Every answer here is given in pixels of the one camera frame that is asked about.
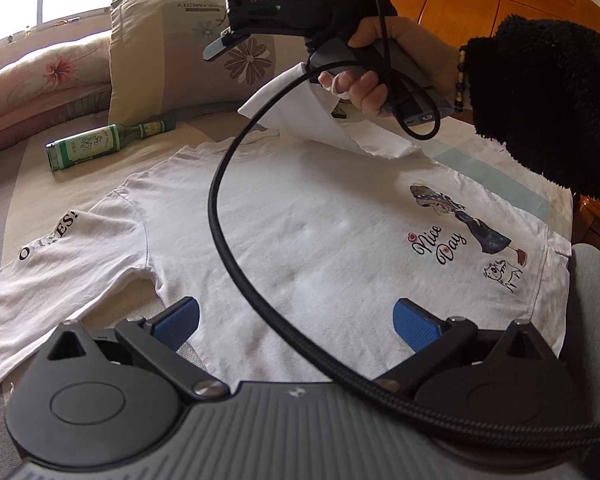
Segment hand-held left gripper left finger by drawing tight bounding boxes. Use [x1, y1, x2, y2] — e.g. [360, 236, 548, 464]
[47, 297, 230, 403]

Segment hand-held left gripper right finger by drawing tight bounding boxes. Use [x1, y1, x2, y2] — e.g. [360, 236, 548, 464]
[363, 298, 545, 403]

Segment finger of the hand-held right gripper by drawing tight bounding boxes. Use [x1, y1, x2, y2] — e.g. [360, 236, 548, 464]
[202, 27, 253, 61]

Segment white printed long-sleeve shirt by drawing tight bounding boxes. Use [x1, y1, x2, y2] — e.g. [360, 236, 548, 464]
[0, 60, 573, 401]

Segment person's right hand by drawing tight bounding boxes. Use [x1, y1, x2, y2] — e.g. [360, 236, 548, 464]
[319, 12, 463, 113]

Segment floral patchwork pillow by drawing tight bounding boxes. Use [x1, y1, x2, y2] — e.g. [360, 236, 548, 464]
[107, 0, 331, 126]

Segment green glass bottle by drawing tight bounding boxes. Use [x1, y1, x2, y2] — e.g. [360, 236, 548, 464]
[45, 119, 177, 173]

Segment folded pink floral quilt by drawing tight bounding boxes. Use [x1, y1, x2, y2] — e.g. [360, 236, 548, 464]
[0, 30, 113, 161]

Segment person's grey trousers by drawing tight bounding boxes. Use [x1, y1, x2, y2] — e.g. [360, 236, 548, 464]
[562, 242, 600, 421]

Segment wooden nightstand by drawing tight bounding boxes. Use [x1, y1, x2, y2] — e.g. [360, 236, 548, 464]
[572, 195, 600, 261]

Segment beaded bracelet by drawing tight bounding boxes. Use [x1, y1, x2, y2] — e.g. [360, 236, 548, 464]
[454, 45, 470, 113]

